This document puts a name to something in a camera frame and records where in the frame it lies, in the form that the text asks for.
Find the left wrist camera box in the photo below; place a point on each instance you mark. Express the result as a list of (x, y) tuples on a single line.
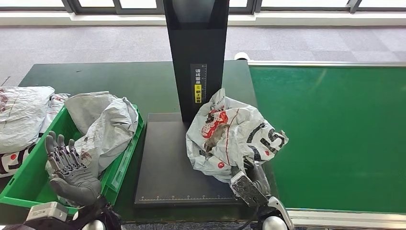
[(47, 211)]

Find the black yellow label sticker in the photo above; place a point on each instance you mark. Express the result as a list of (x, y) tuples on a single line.
[(198, 93)]

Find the black inbound scanner machine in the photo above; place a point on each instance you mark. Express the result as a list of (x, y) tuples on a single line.
[(171, 165)]

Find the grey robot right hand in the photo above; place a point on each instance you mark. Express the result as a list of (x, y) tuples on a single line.
[(261, 181)]

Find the white window sill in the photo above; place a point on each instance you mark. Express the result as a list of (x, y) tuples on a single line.
[(285, 19)]

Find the dark window frame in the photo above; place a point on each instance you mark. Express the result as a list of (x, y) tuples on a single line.
[(73, 8)]

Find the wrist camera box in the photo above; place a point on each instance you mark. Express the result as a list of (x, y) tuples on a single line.
[(47, 211), (249, 189)]

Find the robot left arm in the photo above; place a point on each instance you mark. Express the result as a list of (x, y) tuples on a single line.
[(101, 216)]

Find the grey parcel with red print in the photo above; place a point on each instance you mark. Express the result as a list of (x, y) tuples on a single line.
[(111, 133)]

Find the crumpled grey parcel bag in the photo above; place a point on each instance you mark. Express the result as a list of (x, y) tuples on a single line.
[(19, 117)]

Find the white bag red black logo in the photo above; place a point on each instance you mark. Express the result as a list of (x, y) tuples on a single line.
[(54, 106)]

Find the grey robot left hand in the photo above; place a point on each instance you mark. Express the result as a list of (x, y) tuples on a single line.
[(76, 181)]

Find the white parcel red black print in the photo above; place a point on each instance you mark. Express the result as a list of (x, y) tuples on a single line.
[(234, 139)]

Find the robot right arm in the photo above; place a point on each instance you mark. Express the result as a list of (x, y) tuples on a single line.
[(276, 219)]

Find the plain grey plastic parcel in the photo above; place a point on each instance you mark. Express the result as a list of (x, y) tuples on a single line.
[(85, 108)]

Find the green conveyor belt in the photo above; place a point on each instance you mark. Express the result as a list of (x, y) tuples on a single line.
[(333, 127)]

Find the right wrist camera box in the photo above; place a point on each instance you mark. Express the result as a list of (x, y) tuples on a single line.
[(249, 189)]

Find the green plastic crate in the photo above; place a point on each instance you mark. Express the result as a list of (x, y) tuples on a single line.
[(22, 184)]

